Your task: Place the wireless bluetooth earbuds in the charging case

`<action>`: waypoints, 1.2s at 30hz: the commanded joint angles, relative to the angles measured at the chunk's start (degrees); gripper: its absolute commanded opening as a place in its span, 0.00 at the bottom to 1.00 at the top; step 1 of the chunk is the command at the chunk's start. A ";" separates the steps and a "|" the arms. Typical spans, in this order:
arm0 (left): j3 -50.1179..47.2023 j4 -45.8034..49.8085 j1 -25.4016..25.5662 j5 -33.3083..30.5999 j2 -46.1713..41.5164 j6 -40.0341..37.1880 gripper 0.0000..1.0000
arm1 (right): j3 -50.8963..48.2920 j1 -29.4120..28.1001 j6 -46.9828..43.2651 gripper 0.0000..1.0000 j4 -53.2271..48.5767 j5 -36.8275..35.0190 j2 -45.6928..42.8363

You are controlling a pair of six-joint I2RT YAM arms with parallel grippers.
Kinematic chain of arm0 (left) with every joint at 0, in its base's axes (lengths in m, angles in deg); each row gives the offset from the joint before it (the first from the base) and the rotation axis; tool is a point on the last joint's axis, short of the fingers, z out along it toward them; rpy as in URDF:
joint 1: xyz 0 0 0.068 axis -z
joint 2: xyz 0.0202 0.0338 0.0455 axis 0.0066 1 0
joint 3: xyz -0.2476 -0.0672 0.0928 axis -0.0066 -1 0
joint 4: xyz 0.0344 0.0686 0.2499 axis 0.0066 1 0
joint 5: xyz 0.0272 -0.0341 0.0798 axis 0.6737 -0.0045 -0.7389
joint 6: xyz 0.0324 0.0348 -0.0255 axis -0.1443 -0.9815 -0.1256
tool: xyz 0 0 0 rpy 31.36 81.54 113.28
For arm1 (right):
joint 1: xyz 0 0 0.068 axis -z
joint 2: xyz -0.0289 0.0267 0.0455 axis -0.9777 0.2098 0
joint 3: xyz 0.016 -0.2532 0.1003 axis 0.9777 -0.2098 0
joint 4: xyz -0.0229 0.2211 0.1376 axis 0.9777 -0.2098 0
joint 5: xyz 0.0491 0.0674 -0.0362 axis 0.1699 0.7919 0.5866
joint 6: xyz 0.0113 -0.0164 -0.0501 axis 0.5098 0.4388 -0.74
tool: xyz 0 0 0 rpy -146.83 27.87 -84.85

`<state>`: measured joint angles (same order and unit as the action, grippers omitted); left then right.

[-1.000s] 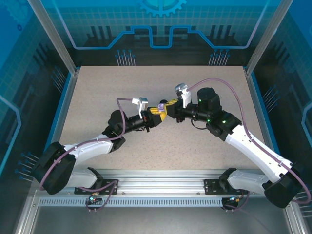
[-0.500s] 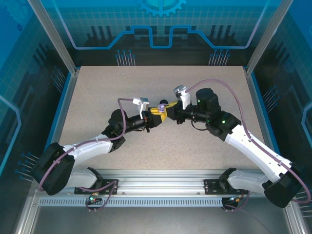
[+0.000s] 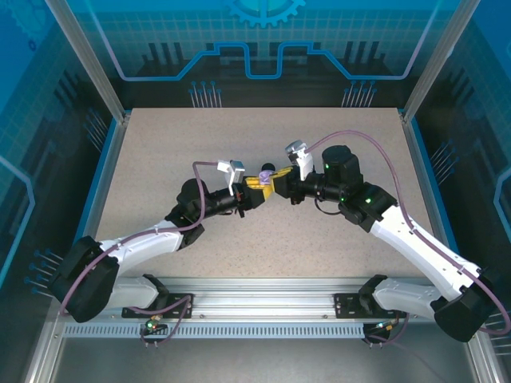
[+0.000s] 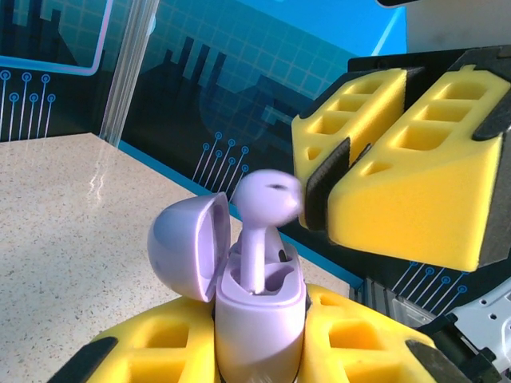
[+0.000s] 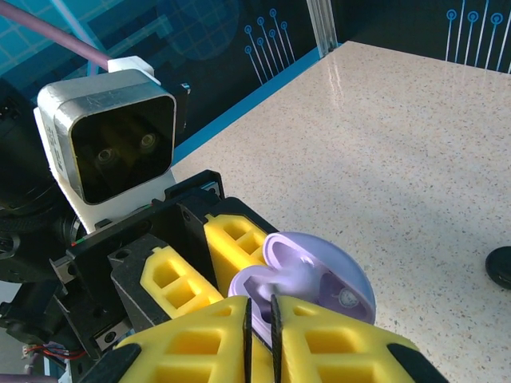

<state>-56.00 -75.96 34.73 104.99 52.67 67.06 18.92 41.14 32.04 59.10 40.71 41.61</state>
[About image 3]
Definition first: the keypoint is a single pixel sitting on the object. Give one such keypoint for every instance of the aluminium frame post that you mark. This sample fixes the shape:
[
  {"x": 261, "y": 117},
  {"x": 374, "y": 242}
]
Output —
[
  {"x": 444, "y": 52},
  {"x": 88, "y": 52}
]

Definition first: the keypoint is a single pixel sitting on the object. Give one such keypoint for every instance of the right green LED circuit board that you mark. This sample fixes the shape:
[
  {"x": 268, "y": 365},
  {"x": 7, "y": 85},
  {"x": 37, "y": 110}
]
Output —
[{"x": 385, "y": 326}]

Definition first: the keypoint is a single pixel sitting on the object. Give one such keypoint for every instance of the left green LED circuit board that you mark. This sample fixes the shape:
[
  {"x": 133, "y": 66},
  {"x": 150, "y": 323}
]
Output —
[{"x": 153, "y": 325}]

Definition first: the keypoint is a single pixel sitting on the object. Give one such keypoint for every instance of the lavender earbud charging case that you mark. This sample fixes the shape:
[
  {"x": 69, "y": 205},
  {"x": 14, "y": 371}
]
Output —
[{"x": 265, "y": 177}]

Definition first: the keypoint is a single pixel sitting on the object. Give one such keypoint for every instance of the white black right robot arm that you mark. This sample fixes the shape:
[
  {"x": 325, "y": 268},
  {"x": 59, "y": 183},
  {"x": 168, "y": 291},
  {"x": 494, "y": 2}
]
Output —
[{"x": 419, "y": 247}]

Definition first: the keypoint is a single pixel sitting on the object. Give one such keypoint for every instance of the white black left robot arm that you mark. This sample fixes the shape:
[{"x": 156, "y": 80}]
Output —
[{"x": 139, "y": 243}]

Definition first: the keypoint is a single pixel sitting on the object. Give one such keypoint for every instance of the aluminium left side rail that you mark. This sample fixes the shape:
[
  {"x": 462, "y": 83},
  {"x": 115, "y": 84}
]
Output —
[{"x": 104, "y": 187}]

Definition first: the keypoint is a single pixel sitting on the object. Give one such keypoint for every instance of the green led circuit board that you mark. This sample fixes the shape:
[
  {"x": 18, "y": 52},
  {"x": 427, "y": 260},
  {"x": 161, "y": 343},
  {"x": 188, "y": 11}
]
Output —
[
  {"x": 153, "y": 325},
  {"x": 385, "y": 326}
]

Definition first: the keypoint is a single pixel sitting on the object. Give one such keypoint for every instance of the aluminium right frame post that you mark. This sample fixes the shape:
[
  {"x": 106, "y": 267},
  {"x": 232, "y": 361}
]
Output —
[{"x": 444, "y": 52}]

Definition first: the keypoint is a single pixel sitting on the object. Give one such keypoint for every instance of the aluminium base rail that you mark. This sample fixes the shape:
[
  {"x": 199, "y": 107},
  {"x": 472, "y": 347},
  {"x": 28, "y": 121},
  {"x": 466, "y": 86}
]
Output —
[{"x": 259, "y": 299}]

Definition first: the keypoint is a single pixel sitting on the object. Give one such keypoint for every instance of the aluminium left frame post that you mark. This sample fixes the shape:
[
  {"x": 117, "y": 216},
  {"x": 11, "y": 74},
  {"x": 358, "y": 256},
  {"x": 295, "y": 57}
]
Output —
[{"x": 88, "y": 52}]

